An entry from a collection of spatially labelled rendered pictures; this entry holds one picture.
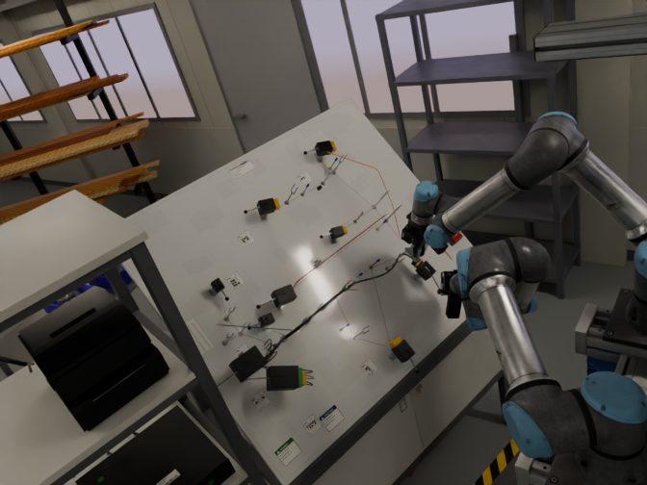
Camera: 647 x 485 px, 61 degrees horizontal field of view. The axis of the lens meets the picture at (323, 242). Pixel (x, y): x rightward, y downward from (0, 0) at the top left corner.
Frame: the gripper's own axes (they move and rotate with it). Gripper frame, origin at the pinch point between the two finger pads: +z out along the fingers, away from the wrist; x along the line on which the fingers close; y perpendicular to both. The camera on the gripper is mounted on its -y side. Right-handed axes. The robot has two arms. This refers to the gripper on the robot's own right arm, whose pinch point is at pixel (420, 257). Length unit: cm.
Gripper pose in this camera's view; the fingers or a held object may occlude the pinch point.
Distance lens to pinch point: 206.6
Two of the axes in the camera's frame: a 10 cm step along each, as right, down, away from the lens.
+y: -7.5, -4.9, 4.4
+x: -6.6, 5.9, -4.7
